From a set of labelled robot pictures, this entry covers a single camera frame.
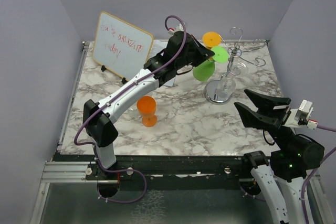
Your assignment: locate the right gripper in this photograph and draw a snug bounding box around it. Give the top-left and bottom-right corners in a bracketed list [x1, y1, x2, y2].
[235, 87, 296, 152]

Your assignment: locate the green plastic wine glass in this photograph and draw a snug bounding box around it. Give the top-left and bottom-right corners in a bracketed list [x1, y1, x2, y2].
[193, 46, 229, 82]

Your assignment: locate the yellow plastic wine glass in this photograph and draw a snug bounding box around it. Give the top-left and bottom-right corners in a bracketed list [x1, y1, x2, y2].
[202, 31, 222, 62]

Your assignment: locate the clear wine glass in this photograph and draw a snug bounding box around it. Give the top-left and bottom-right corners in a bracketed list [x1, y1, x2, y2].
[215, 61, 248, 100]

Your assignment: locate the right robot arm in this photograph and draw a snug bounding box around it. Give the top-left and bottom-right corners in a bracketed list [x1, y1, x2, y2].
[234, 89, 324, 223]

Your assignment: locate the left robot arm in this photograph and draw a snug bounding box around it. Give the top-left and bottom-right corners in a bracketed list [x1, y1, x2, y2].
[83, 31, 214, 179]

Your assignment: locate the chrome wine glass rack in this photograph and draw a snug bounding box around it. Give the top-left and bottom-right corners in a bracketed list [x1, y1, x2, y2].
[204, 27, 266, 105]

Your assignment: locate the orange plastic wine glass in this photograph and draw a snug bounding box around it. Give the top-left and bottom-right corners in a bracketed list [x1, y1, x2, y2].
[136, 95, 157, 127]

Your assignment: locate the printed paper sheet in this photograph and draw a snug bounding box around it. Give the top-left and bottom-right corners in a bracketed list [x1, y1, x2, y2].
[149, 40, 175, 87]

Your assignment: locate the yellow framed whiteboard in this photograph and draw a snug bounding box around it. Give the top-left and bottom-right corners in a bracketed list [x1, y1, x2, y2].
[92, 12, 154, 80]

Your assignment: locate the clear glass front left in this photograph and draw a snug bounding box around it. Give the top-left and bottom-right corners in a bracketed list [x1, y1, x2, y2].
[128, 105, 140, 119]

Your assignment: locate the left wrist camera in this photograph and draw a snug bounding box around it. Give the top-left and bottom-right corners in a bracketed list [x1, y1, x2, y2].
[167, 23, 186, 35]

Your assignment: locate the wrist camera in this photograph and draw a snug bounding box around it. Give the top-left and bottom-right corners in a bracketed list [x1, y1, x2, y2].
[284, 100, 318, 130]
[167, 23, 186, 35]

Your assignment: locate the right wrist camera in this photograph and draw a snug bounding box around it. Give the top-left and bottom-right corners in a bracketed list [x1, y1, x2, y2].
[284, 100, 318, 130]

